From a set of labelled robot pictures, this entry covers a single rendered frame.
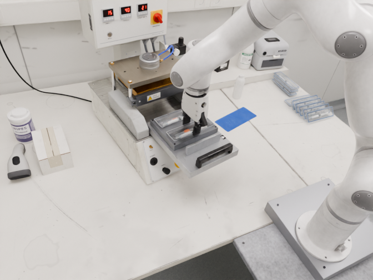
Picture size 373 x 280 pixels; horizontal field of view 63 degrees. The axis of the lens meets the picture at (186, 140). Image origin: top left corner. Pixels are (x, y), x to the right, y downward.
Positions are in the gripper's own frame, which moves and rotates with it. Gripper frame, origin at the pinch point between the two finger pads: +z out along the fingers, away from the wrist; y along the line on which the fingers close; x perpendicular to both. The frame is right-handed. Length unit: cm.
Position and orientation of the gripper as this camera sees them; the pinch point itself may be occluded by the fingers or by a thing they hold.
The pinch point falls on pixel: (191, 125)
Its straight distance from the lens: 111.4
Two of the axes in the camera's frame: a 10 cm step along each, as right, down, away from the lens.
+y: -5.7, -5.9, 5.6
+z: -0.9, 7.3, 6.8
